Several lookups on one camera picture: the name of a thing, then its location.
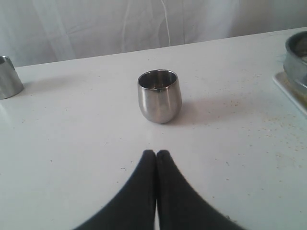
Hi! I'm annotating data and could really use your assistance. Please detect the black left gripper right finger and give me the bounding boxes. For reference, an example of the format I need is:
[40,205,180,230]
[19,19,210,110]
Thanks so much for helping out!
[156,150,243,230]

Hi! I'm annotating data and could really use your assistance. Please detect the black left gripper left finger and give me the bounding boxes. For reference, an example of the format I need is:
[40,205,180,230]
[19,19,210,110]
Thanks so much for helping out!
[76,150,156,230]

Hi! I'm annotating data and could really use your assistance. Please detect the stainless steel cup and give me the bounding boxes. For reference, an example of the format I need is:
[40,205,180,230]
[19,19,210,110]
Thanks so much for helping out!
[137,69,182,124]

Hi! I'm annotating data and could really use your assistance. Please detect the round stainless steel sieve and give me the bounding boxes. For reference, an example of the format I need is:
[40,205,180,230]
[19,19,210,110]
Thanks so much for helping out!
[283,31,307,89]

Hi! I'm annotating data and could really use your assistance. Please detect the white square plastic tray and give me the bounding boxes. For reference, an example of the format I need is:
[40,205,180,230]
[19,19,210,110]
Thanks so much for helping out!
[272,72,307,117]

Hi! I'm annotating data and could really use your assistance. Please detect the white backdrop curtain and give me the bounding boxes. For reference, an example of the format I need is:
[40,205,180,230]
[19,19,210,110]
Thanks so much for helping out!
[0,0,307,67]

